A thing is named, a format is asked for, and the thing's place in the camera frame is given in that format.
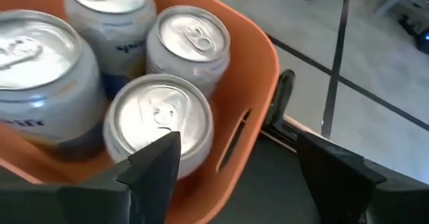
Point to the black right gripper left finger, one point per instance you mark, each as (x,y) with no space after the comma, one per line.
(147,190)

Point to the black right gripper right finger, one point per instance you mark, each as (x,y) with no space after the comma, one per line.
(342,190)

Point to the orange plastic bin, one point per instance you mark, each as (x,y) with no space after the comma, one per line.
(254,66)

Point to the black table clamp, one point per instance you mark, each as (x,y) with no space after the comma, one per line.
(281,96)

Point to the black aluminium table frame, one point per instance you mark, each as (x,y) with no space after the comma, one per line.
(278,136)

